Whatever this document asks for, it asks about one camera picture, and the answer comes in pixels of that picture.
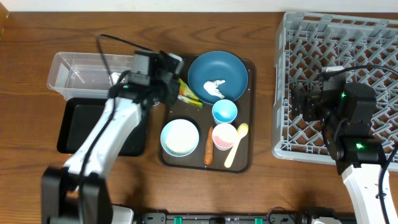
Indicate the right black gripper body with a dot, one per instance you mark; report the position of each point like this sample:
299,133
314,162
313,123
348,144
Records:
313,110

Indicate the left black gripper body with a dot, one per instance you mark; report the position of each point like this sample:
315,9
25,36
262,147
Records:
165,94

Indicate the yellow green snack wrapper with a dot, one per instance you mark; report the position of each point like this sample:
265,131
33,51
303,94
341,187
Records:
187,96

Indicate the white tissue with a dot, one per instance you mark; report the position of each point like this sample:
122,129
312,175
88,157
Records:
212,88
114,78

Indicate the light blue cup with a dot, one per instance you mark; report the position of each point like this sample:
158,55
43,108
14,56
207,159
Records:
224,111

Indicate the pink cup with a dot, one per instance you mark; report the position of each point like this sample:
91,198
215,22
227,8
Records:
224,136

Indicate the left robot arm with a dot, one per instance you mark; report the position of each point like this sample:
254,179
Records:
77,193

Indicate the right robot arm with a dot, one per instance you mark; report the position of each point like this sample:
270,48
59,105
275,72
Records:
345,112

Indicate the grey dishwasher rack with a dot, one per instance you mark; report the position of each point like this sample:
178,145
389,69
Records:
307,42

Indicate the crumpled white tissue in bin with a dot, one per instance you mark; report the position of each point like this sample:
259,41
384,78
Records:
114,78

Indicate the light blue rice bowl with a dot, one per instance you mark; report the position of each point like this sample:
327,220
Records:
179,137

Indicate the yellow plastic spoon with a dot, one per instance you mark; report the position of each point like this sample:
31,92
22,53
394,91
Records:
242,131

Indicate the clear plastic bin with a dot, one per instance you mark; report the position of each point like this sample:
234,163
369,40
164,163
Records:
84,75

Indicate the dark brown serving tray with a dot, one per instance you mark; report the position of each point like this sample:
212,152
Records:
202,119

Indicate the black bin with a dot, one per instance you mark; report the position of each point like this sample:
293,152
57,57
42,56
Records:
80,117

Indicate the orange carrot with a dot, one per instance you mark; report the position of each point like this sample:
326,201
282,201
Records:
208,158

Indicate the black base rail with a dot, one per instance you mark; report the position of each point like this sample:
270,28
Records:
276,216

